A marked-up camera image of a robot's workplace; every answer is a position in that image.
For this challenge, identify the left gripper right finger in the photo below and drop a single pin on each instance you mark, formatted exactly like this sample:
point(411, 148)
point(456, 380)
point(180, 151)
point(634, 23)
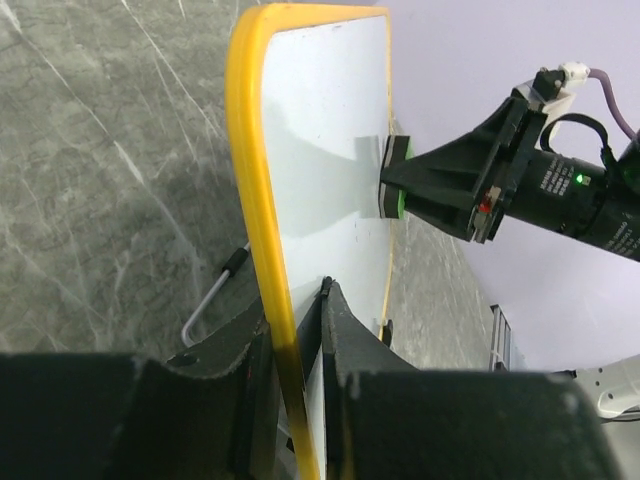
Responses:
point(386, 419)

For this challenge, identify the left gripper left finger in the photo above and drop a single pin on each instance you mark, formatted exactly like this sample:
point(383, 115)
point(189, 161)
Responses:
point(209, 412)

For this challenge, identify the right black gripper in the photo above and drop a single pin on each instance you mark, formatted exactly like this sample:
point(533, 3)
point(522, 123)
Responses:
point(494, 156)

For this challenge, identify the green whiteboard eraser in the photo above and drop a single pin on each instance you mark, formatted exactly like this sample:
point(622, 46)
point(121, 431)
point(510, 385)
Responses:
point(391, 196)

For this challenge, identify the yellow framed whiteboard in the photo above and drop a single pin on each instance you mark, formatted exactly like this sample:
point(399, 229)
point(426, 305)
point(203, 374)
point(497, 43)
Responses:
point(308, 112)

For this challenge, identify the side aluminium rail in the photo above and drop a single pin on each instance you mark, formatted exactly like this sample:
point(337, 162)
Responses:
point(500, 345)

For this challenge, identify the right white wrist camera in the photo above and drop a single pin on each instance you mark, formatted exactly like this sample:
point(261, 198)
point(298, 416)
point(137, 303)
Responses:
point(552, 91)

